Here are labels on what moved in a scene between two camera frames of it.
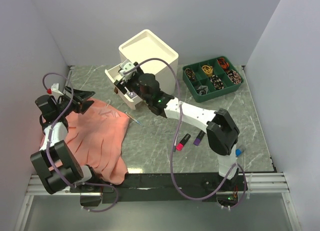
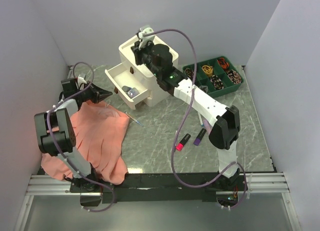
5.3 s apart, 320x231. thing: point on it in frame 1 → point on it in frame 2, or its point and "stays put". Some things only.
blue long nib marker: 132,118 stays put
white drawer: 113,73 stays put
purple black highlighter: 197,140 stays put
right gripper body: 133,83 → 143,56
